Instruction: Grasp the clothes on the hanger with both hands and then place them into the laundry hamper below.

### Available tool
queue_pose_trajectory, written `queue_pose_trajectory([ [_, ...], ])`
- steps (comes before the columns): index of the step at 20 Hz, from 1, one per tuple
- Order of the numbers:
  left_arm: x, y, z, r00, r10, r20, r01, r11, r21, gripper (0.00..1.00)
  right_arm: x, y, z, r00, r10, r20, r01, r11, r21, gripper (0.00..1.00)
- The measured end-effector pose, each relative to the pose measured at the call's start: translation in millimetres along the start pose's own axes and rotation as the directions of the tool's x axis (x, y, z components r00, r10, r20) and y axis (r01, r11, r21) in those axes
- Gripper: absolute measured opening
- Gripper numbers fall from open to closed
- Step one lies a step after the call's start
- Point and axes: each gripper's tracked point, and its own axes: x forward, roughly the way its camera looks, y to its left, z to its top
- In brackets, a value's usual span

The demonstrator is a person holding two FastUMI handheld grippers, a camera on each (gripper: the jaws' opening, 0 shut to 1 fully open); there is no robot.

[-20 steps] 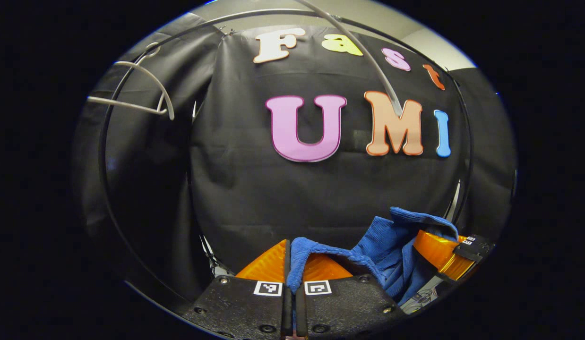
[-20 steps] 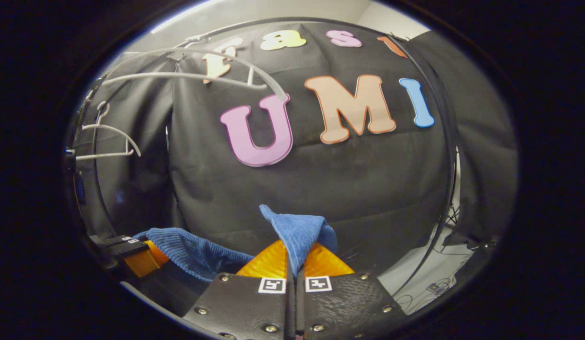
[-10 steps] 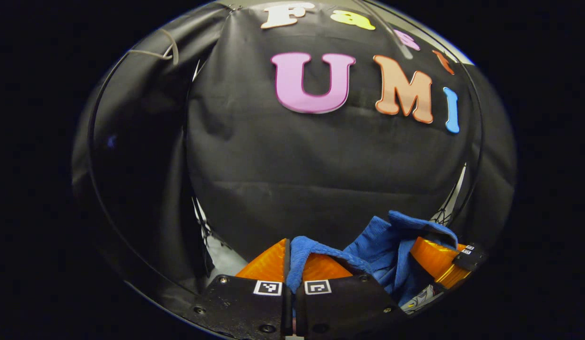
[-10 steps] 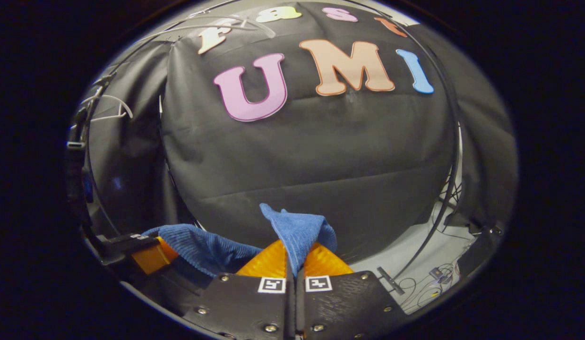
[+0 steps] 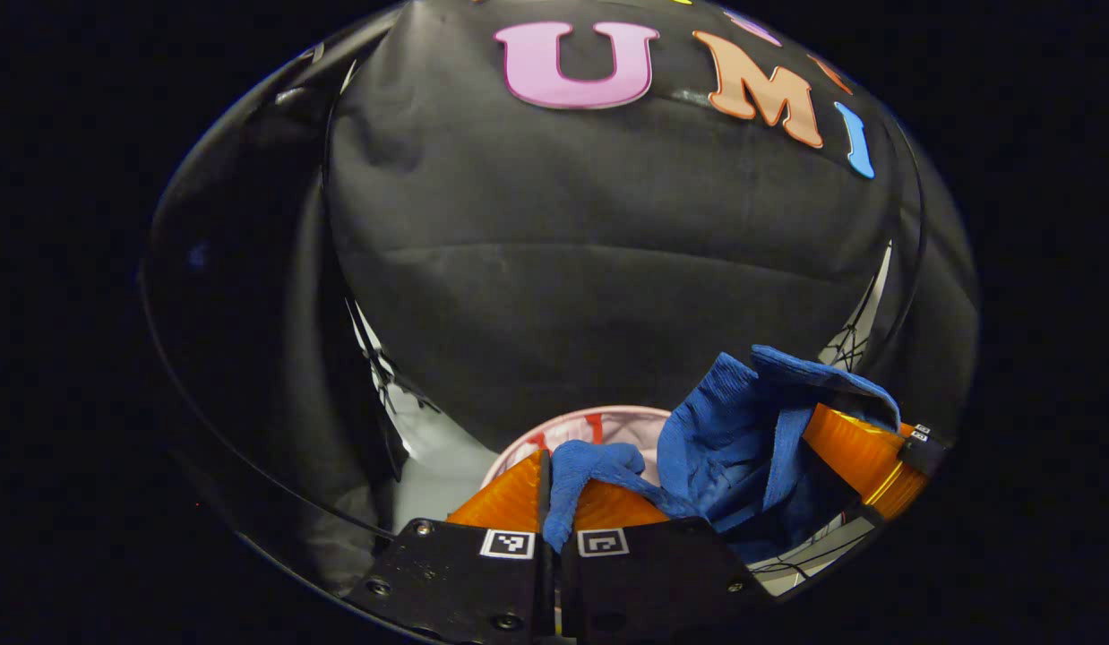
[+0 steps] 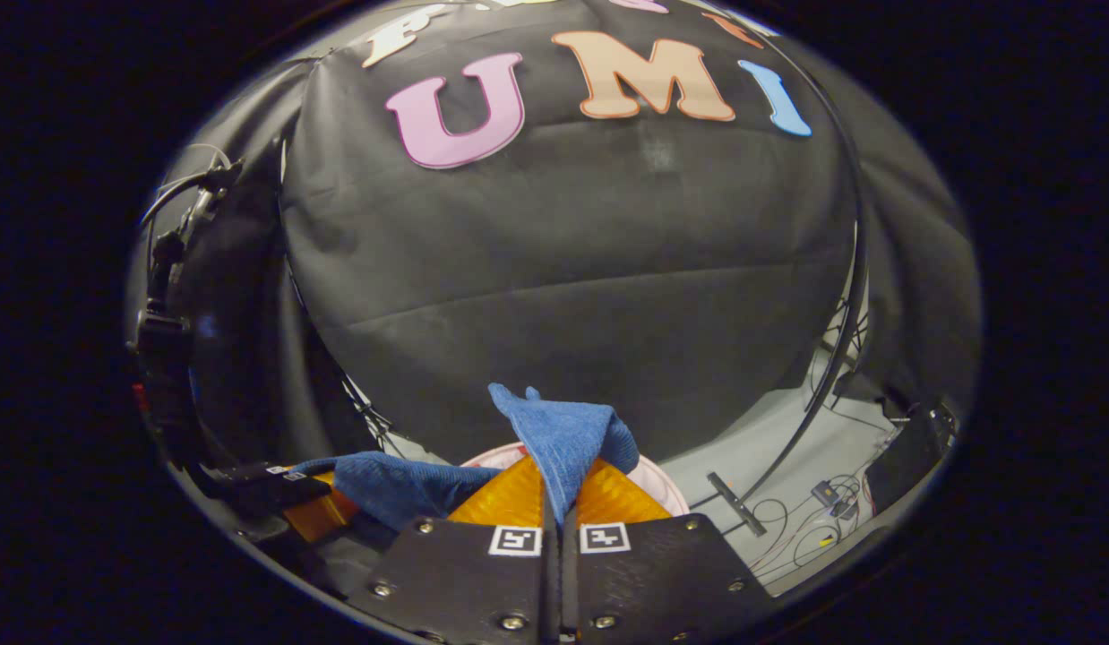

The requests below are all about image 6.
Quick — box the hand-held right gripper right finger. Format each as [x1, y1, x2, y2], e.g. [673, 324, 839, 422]
[561, 457, 776, 645]

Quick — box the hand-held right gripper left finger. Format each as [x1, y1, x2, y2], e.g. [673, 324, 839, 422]
[348, 452, 561, 645]

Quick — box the pink laundry hamper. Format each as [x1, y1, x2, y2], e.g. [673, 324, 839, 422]
[460, 441, 690, 518]

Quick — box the blue shirt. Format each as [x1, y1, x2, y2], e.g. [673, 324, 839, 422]
[290, 383, 640, 534]

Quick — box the black clothes rack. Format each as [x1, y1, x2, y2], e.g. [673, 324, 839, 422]
[277, 54, 871, 538]

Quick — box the black equipment case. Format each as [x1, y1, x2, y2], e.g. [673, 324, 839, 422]
[866, 405, 957, 513]

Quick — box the black backdrop cloth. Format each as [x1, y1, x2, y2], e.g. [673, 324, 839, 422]
[125, 0, 981, 503]

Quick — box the tangle of floor cables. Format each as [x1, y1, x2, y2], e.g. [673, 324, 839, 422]
[747, 470, 873, 579]

